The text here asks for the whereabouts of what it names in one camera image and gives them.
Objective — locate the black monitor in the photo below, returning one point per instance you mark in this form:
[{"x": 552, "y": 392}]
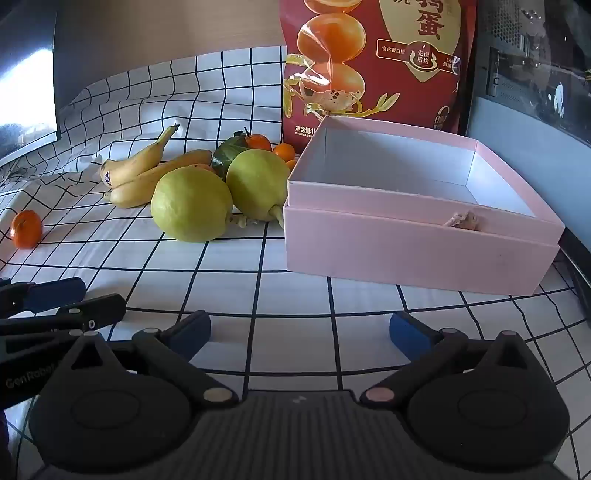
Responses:
[{"x": 23, "y": 83}]

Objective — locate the pink box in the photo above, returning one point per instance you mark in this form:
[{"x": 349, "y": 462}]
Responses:
[{"x": 415, "y": 258}]

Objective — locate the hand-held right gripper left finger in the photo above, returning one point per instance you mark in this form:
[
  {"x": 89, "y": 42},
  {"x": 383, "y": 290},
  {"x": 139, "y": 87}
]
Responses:
[{"x": 191, "y": 330}]

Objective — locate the tangerine with green leaves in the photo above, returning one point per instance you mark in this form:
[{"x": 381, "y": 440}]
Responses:
[{"x": 258, "y": 142}]

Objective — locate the banana with sticker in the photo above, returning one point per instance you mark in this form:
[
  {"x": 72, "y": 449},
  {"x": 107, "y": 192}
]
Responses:
[{"x": 138, "y": 161}]

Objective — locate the small beige dried scrap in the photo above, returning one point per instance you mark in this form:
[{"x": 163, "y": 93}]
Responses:
[
  {"x": 461, "y": 219},
  {"x": 243, "y": 220}
]

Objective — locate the green pear with stem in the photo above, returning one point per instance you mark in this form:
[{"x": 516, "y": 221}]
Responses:
[{"x": 256, "y": 184}]

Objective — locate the black microwave oven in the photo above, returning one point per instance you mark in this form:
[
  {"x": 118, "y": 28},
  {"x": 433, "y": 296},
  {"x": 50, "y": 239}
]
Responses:
[{"x": 531, "y": 55}]

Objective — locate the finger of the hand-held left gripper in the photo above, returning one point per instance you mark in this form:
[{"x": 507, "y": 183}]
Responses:
[
  {"x": 55, "y": 293},
  {"x": 92, "y": 311}
]

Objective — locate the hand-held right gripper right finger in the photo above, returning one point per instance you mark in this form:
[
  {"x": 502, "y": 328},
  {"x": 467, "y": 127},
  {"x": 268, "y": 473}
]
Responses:
[{"x": 408, "y": 333}]

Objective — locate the black and white checked cloth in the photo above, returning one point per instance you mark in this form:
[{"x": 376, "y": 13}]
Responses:
[{"x": 231, "y": 277}]

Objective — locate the green lemon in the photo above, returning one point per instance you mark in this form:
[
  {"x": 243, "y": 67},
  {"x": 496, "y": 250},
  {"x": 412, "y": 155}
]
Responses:
[{"x": 191, "y": 203}]

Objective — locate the yellow banana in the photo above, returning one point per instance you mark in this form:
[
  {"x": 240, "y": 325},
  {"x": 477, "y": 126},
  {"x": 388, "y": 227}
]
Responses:
[{"x": 138, "y": 191}]

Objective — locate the red snack bag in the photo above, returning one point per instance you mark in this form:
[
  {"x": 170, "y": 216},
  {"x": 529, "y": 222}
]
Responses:
[{"x": 392, "y": 92}]

